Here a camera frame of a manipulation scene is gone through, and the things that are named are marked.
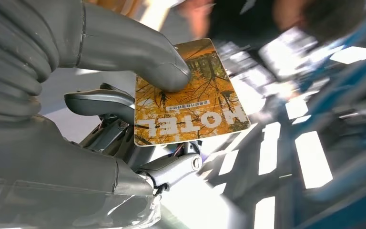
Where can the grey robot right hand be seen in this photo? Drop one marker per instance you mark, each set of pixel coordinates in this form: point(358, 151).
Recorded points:
point(60, 177)

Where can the person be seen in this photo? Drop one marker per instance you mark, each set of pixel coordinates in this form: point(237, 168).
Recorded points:
point(243, 22)

